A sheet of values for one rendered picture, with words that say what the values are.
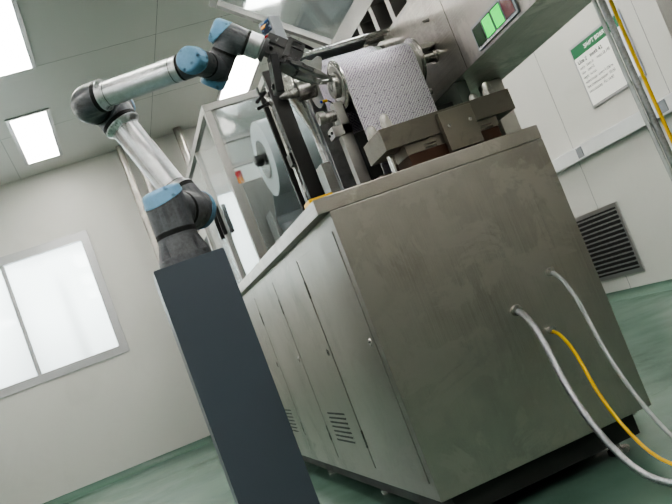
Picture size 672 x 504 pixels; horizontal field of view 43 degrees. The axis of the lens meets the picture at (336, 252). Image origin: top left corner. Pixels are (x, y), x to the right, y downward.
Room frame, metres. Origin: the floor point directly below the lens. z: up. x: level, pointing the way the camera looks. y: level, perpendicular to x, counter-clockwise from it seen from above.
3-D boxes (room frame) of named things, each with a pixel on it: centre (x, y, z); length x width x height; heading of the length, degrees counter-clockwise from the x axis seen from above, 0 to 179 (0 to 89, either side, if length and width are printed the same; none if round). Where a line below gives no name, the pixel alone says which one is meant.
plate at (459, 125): (2.26, -0.43, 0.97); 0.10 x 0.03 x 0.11; 106
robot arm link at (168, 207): (2.38, 0.40, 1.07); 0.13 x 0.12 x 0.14; 161
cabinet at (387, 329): (3.40, 0.02, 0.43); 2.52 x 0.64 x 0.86; 16
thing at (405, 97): (2.45, -0.32, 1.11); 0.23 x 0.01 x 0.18; 106
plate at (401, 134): (2.35, -0.39, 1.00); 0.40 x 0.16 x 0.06; 106
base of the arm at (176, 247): (2.38, 0.40, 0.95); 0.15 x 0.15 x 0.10
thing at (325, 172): (3.20, -0.10, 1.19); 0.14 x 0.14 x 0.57
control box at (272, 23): (3.01, -0.07, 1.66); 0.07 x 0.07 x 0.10; 42
